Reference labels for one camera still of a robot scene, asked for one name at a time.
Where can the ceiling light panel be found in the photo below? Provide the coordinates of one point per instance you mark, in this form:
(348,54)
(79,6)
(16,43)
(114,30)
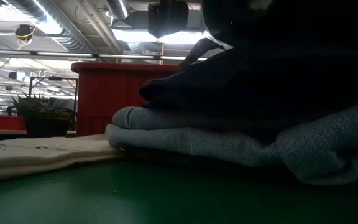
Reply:
(129,35)

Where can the small potted plant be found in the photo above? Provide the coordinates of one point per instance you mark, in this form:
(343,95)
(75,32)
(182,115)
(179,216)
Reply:
(45,124)

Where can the dark navy cloth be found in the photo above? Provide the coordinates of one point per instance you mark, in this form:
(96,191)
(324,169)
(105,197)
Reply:
(244,84)

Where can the white printed tote bag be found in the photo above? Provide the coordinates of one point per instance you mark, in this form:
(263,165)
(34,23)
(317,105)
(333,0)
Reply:
(26,158)

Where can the silver spiral duct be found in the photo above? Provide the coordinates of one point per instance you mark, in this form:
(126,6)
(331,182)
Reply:
(70,40)
(118,7)

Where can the red plastic laundry bin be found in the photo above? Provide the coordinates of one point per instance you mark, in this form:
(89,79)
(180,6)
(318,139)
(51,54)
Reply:
(110,99)

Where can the light blue denim garment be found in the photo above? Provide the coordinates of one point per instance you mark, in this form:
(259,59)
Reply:
(197,140)

